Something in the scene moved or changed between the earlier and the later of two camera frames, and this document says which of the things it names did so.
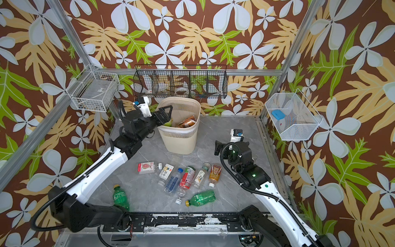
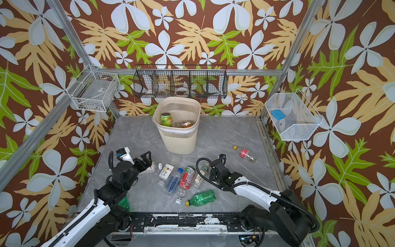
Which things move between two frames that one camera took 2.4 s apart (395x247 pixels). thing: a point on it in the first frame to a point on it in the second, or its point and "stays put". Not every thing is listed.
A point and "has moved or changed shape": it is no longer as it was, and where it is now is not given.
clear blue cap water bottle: [173, 182] stays put
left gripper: [164, 119] to [147, 162]
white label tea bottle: [165, 174] stays put
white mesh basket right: [292, 115] stays put
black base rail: [135, 223] stays put
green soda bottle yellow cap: [201, 198] stays put
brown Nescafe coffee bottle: [189, 122] has moved or changed shape
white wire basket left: [94, 91] stays put
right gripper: [227, 148] to [211, 175]
